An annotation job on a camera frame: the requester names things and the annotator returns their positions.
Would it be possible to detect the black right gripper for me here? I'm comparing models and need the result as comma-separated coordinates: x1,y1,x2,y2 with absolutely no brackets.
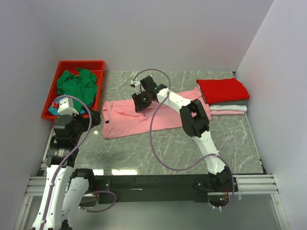
132,91,152,113

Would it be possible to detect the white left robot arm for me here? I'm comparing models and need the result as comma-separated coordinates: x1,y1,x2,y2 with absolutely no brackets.
32,110,101,230

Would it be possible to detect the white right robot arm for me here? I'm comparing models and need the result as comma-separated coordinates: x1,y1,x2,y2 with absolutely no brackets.
130,76,235,192

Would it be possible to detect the blue t shirt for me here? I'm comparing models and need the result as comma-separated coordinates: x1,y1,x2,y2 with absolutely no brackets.
48,106,59,116

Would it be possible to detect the green t shirt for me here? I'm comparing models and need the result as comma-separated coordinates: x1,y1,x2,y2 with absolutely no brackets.
57,68,98,107

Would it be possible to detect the red plastic bin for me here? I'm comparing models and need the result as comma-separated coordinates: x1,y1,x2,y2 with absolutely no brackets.
41,60,105,122

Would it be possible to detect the folded red t shirt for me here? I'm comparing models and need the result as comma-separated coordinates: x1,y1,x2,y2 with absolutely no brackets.
196,78,250,104

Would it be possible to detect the folded grey t shirt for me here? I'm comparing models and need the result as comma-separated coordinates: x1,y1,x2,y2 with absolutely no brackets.
200,93,246,105

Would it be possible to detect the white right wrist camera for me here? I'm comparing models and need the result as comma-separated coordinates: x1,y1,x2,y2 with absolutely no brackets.
130,80,142,94

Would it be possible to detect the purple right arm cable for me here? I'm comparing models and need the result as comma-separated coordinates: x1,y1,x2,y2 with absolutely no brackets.
131,69,235,209

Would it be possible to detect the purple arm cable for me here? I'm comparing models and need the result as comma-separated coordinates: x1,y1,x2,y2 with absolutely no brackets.
35,95,118,228
131,69,235,209

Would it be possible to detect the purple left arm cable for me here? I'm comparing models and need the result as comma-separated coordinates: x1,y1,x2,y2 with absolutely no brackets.
35,95,118,228

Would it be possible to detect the aluminium frame rail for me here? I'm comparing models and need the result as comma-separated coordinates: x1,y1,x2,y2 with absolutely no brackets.
14,126,288,230

